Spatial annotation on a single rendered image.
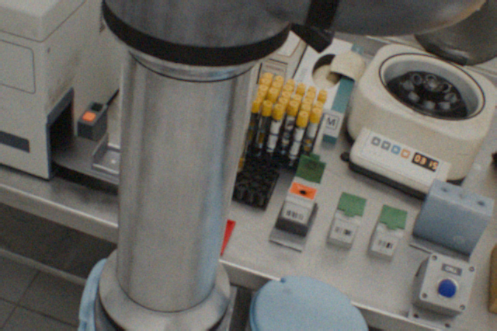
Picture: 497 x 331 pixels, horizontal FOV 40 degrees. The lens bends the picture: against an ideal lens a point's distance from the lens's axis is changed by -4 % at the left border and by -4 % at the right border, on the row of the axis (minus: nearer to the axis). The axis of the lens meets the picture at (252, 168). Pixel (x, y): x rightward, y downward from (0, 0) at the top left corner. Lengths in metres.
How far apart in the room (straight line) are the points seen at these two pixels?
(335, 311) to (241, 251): 0.40
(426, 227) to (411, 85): 0.29
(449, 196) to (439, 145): 0.14
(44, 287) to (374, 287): 1.24
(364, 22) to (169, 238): 0.23
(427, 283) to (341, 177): 0.29
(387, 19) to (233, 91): 0.11
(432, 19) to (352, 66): 0.92
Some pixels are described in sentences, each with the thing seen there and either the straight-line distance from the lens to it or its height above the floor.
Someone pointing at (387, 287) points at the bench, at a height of 0.88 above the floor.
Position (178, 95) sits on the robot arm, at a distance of 0.42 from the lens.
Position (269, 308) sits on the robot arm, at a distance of 0.63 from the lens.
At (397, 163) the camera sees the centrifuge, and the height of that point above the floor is 0.92.
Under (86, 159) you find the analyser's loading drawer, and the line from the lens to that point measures 1.08.
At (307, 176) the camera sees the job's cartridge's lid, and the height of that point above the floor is 0.96.
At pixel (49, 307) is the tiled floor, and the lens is 2.03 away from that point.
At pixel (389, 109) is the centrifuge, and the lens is 1.17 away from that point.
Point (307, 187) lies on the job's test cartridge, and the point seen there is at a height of 0.95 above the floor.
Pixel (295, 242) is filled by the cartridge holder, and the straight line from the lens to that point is 1.04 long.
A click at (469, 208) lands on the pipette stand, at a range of 1.06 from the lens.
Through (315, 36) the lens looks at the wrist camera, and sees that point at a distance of 0.93.
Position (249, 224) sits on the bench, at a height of 0.87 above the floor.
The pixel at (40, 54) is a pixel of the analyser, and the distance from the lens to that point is 0.96.
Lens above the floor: 1.64
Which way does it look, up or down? 41 degrees down
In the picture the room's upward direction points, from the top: 12 degrees clockwise
